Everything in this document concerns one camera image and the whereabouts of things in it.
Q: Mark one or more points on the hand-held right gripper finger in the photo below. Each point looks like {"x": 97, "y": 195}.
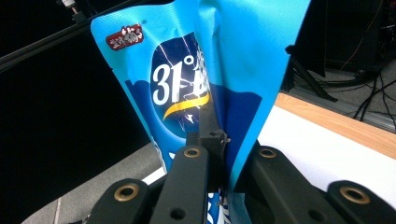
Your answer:
{"x": 207, "y": 124}

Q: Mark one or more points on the blue snack pouch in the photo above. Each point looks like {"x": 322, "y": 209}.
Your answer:
{"x": 249, "y": 46}

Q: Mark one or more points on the white table mat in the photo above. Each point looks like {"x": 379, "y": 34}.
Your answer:
{"x": 311, "y": 149}

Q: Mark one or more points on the black floor stand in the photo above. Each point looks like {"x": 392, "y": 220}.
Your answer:
{"x": 306, "y": 76}

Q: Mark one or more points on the black metal bar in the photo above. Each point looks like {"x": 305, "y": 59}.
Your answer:
{"x": 43, "y": 42}

